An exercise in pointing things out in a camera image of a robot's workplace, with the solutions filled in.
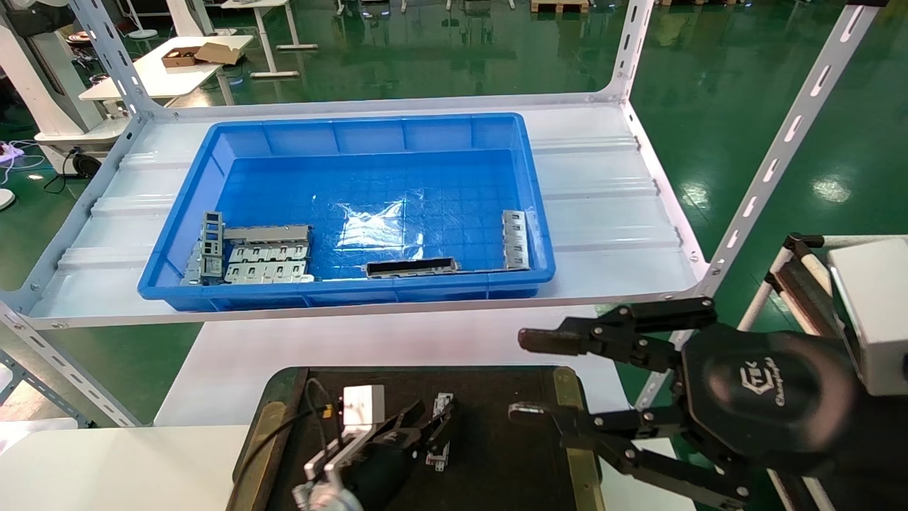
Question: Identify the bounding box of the clear plastic film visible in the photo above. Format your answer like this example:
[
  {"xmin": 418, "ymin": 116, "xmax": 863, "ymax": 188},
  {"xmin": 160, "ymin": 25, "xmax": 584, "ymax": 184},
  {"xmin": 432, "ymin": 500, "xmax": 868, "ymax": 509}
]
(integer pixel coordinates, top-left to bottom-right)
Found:
[{"xmin": 335, "ymin": 188, "xmax": 426, "ymax": 251}]

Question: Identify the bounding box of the silver metal bracket part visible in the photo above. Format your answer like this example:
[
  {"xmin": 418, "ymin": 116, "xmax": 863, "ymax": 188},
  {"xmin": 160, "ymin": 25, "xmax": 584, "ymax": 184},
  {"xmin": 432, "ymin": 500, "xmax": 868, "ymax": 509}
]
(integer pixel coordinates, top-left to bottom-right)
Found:
[{"xmin": 502, "ymin": 209, "xmax": 531, "ymax": 271}]

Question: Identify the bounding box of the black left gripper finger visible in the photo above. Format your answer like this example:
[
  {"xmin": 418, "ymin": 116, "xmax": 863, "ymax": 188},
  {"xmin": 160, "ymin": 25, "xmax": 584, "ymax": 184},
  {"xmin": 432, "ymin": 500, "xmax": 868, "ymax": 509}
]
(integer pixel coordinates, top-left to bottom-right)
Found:
[
  {"xmin": 383, "ymin": 400, "xmax": 428, "ymax": 448},
  {"xmin": 417, "ymin": 406, "xmax": 459, "ymax": 458}
]

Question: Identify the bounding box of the white metal shelf rack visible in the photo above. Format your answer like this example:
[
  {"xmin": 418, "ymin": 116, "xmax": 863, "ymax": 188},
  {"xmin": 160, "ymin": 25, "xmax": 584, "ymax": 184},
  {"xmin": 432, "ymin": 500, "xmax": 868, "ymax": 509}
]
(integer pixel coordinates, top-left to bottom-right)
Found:
[{"xmin": 0, "ymin": 0, "xmax": 889, "ymax": 430}]

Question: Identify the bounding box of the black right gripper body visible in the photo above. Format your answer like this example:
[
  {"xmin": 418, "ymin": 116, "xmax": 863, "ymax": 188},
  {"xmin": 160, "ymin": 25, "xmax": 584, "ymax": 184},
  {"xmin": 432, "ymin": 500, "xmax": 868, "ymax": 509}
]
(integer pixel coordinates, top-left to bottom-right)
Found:
[{"xmin": 681, "ymin": 323, "xmax": 860, "ymax": 475}]

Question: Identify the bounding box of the silver slotted metal part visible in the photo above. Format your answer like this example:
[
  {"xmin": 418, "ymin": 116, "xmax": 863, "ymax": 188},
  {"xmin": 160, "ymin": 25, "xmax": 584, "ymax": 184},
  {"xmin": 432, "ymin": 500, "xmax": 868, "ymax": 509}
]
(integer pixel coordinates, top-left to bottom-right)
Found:
[{"xmin": 426, "ymin": 392, "xmax": 457, "ymax": 473}]

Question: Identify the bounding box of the white machine base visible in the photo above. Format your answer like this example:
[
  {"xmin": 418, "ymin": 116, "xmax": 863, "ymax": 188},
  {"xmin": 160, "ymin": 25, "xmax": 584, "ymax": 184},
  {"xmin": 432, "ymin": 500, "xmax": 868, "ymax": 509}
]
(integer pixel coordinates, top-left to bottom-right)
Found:
[{"xmin": 0, "ymin": 0, "xmax": 130, "ymax": 175}]

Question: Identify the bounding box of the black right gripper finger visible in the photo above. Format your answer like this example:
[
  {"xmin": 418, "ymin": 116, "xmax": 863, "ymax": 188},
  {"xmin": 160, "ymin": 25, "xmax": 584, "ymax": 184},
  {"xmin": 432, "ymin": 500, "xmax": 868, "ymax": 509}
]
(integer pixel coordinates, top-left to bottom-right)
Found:
[
  {"xmin": 509, "ymin": 401, "xmax": 753, "ymax": 508},
  {"xmin": 518, "ymin": 297, "xmax": 717, "ymax": 373}
]

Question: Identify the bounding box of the blue plastic bin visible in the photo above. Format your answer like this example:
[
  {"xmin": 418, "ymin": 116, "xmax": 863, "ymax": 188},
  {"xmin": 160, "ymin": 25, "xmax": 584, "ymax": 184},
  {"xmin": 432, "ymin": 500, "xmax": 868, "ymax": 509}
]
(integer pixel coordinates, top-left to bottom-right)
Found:
[{"xmin": 138, "ymin": 112, "xmax": 558, "ymax": 312}]

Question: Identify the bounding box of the dark long metal part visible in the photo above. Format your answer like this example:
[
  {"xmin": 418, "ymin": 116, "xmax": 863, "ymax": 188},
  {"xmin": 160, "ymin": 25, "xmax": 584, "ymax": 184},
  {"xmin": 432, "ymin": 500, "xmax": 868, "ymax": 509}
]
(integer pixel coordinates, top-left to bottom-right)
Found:
[{"xmin": 364, "ymin": 257, "xmax": 460, "ymax": 278}]

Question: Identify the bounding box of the white tube cart frame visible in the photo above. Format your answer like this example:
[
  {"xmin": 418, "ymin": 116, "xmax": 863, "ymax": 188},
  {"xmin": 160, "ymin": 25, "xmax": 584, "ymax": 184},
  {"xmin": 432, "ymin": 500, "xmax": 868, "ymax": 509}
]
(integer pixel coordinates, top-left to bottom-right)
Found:
[{"xmin": 738, "ymin": 233, "xmax": 908, "ymax": 341}]

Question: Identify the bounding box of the leaning gray metal part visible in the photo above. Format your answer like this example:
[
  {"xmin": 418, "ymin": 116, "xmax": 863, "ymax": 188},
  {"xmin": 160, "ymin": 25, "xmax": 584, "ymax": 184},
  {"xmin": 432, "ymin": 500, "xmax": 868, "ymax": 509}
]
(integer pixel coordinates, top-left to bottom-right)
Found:
[{"xmin": 183, "ymin": 241, "xmax": 208, "ymax": 287}]

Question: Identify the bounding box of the flat cardboard piece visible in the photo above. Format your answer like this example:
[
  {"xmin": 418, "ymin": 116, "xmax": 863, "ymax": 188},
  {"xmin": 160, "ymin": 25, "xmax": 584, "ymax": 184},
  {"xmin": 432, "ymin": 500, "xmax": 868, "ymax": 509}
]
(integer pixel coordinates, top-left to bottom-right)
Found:
[{"xmin": 195, "ymin": 41, "xmax": 246, "ymax": 66}]

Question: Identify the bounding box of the white work table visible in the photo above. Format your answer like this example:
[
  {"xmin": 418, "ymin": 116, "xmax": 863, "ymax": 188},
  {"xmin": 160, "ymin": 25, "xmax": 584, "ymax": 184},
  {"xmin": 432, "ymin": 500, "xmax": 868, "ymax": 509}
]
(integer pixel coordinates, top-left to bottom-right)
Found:
[{"xmin": 79, "ymin": 34, "xmax": 255, "ymax": 107}]

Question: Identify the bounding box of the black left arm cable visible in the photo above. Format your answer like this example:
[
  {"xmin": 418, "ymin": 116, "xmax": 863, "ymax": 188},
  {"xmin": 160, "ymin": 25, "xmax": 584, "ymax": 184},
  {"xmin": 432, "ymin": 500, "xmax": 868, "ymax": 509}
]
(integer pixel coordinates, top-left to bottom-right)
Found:
[{"xmin": 238, "ymin": 378, "xmax": 336, "ymax": 501}]

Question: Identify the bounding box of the gray upright metal part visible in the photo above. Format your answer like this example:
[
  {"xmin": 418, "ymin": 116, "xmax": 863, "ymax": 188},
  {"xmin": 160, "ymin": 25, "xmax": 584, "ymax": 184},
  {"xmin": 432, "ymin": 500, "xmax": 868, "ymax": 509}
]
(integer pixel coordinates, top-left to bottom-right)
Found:
[{"xmin": 201, "ymin": 211, "xmax": 226, "ymax": 278}]

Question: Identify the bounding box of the white desk with legs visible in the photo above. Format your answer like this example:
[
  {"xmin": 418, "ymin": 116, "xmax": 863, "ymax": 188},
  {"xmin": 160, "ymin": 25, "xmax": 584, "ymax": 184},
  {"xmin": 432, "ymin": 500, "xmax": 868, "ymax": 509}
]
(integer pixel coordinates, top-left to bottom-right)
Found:
[{"xmin": 220, "ymin": 0, "xmax": 320, "ymax": 79}]

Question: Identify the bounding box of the flat silver tabbed part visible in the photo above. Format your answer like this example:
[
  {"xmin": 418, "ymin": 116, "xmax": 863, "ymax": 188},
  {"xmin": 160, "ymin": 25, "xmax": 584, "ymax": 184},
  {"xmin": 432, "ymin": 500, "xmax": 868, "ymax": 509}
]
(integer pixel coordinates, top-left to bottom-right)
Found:
[
  {"xmin": 224, "ymin": 260, "xmax": 316, "ymax": 285},
  {"xmin": 228, "ymin": 243, "xmax": 311, "ymax": 263}
]

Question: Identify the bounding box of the black container with brass edges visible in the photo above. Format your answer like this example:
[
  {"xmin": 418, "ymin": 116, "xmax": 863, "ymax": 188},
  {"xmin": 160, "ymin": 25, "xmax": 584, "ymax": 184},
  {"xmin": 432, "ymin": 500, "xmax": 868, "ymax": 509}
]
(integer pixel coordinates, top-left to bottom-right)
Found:
[{"xmin": 226, "ymin": 366, "xmax": 604, "ymax": 511}]

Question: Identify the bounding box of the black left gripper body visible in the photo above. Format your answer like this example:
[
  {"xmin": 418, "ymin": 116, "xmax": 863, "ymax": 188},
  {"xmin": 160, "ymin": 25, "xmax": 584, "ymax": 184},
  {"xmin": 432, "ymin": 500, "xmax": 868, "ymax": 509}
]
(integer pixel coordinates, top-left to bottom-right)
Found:
[{"xmin": 340, "ymin": 436, "xmax": 428, "ymax": 511}]

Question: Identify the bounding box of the black floor cable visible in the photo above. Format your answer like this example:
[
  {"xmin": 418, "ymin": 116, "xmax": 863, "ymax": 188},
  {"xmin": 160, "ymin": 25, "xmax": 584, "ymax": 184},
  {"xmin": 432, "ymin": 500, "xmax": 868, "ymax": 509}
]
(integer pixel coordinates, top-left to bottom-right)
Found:
[{"xmin": 44, "ymin": 145, "xmax": 104, "ymax": 194}]

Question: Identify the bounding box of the white cable bundle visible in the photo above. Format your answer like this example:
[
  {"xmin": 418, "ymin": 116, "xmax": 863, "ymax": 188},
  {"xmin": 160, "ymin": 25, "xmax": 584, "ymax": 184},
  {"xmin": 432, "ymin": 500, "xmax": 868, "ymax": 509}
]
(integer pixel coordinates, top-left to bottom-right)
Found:
[{"xmin": 0, "ymin": 141, "xmax": 48, "ymax": 187}]

